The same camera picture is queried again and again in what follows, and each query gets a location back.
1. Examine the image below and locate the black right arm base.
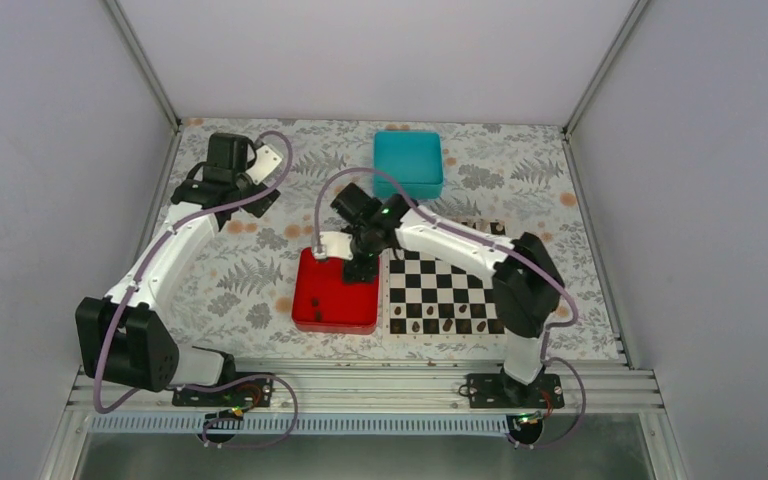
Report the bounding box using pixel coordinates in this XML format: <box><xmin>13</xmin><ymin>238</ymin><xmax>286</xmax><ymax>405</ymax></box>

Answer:
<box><xmin>457</xmin><ymin>370</ymin><xmax>565</xmax><ymax>446</ymax></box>

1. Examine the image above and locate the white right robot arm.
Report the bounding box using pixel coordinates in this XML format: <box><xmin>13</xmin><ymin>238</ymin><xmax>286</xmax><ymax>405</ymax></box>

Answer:
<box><xmin>312</xmin><ymin>183</ymin><xmax>569</xmax><ymax>407</ymax></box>

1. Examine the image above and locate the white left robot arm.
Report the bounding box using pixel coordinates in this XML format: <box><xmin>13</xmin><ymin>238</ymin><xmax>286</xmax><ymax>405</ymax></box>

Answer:
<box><xmin>75</xmin><ymin>133</ymin><xmax>288</xmax><ymax>405</ymax></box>

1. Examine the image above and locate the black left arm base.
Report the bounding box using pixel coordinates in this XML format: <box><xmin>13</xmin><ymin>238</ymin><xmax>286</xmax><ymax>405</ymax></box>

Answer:
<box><xmin>172</xmin><ymin>353</ymin><xmax>274</xmax><ymax>428</ymax></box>

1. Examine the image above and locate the row of light chess pieces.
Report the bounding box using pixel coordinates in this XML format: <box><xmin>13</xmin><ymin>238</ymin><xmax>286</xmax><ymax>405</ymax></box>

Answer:
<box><xmin>458</xmin><ymin>217</ymin><xmax>507</xmax><ymax>236</ymax></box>

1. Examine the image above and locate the teal plastic box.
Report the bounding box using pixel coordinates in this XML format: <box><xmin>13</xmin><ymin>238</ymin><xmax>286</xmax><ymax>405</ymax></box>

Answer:
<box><xmin>372</xmin><ymin>130</ymin><xmax>444</xmax><ymax>200</ymax></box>

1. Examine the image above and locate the black white chessboard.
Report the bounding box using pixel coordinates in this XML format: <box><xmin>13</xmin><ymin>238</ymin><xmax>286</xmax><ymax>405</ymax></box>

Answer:
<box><xmin>380</xmin><ymin>249</ymin><xmax>505</xmax><ymax>345</ymax></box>

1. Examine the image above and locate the red plastic tray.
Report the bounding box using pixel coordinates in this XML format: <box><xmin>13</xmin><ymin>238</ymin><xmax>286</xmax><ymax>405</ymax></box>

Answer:
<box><xmin>291</xmin><ymin>248</ymin><xmax>380</xmax><ymax>335</ymax></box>

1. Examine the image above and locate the floral patterned table mat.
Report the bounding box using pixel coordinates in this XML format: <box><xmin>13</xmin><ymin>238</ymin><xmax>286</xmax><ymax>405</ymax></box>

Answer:
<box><xmin>163</xmin><ymin>118</ymin><xmax>619</xmax><ymax>363</ymax></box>

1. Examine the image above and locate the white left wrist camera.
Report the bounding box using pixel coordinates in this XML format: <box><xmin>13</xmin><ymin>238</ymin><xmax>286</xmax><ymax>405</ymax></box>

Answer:
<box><xmin>245</xmin><ymin>143</ymin><xmax>284</xmax><ymax>184</ymax></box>

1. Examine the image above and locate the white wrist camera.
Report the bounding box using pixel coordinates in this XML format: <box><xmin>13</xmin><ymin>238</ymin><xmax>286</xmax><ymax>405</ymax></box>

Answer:
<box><xmin>245</xmin><ymin>143</ymin><xmax>284</xmax><ymax>184</ymax></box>
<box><xmin>311</xmin><ymin>231</ymin><xmax>353</xmax><ymax>261</ymax></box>

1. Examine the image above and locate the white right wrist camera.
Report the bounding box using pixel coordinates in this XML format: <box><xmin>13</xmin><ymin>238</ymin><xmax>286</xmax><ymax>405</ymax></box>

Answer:
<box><xmin>311</xmin><ymin>231</ymin><xmax>353</xmax><ymax>261</ymax></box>

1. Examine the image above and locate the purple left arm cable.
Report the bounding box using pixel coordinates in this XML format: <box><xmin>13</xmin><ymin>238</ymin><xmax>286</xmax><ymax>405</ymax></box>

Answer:
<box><xmin>92</xmin><ymin>130</ymin><xmax>300</xmax><ymax>452</ymax></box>

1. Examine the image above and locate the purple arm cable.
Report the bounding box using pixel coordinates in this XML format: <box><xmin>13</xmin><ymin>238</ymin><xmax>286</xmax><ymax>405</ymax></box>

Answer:
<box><xmin>92</xmin><ymin>130</ymin><xmax>300</xmax><ymax>452</ymax></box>
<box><xmin>312</xmin><ymin>166</ymin><xmax>589</xmax><ymax>452</ymax></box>

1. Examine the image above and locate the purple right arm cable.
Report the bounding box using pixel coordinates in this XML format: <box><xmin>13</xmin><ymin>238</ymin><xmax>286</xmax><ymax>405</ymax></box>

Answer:
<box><xmin>312</xmin><ymin>166</ymin><xmax>589</xmax><ymax>452</ymax></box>

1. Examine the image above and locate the aluminium frame rail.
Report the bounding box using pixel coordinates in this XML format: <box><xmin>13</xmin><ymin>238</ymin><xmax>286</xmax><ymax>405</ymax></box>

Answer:
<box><xmin>42</xmin><ymin>360</ymin><xmax>687</xmax><ymax>479</ymax></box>

